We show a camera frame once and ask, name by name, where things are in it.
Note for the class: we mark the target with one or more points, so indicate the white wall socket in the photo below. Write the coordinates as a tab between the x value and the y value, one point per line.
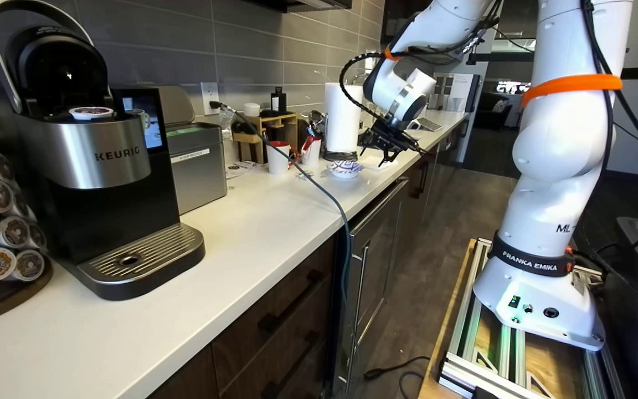
210	94

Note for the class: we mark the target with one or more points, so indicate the white framed sign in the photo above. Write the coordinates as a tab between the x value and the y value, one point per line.
456	91

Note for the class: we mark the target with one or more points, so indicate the white mug with red inside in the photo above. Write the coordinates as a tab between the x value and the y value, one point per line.
311	151
278	159

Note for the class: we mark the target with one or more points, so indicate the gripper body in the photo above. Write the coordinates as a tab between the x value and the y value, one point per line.
396	133

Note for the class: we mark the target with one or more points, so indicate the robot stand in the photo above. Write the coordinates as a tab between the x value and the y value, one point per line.
485	354

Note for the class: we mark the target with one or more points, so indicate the white paper towel roll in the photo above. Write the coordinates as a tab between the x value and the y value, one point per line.
344	119

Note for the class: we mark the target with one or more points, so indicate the wooden organiser rack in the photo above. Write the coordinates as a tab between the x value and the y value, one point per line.
268	133

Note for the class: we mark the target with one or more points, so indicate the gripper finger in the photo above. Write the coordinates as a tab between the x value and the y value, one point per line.
368	141
391	154

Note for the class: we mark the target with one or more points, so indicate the small white cup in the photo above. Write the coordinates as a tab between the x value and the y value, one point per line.
251	109

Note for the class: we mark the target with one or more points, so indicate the black sofa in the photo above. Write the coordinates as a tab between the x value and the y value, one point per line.
492	111

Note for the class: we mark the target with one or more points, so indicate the black bottle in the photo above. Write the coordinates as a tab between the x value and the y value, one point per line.
278	101

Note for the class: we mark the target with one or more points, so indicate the black silver coffee machine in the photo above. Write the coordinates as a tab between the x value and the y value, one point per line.
97	166

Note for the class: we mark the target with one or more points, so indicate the dark wood drawer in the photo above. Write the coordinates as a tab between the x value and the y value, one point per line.
274	310

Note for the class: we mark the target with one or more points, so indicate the stainless steel appliance door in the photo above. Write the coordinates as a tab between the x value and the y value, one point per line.
371	266

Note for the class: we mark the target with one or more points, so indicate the silver box appliance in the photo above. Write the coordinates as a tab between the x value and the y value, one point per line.
194	160

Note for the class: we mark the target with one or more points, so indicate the coffee pod with white rim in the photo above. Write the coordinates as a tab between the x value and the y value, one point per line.
91	112

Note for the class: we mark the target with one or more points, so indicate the blue patterned white bowl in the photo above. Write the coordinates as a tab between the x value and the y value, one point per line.
345	168

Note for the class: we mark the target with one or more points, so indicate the paper leaflet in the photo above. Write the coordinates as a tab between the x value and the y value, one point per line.
244	168

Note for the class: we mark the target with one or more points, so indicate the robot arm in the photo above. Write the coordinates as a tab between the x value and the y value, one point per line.
560	144

